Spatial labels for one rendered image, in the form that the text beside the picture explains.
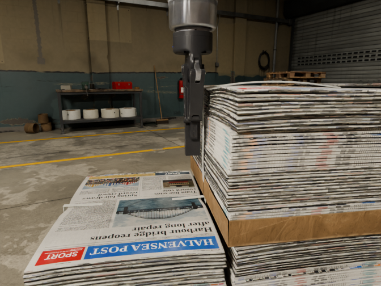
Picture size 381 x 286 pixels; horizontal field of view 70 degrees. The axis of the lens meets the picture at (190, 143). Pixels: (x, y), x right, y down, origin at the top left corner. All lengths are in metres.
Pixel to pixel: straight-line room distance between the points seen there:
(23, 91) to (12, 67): 0.51
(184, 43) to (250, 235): 0.34
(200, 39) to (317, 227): 0.36
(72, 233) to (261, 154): 0.33
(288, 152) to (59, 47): 6.72
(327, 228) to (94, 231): 0.37
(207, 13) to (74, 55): 6.52
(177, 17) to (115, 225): 0.38
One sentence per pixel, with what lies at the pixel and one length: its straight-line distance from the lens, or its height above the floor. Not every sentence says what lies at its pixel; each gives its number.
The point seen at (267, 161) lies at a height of 0.96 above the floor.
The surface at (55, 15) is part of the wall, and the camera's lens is 7.08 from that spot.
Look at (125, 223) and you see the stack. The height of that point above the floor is 0.83.
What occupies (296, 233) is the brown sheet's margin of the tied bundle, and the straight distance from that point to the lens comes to 0.45.
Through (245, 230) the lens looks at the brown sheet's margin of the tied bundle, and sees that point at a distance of 0.42.
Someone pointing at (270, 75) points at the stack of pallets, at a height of 1.23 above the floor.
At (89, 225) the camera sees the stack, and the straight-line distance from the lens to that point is 0.52.
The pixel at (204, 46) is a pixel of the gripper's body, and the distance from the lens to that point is 0.51.
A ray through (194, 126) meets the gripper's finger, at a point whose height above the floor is 0.99.
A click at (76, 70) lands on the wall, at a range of 6.96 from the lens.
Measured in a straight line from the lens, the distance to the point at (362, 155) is 0.47.
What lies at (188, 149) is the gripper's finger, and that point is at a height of 0.94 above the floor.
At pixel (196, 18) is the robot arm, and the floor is 1.18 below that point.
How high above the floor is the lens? 1.07
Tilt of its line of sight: 13 degrees down
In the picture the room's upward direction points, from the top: straight up
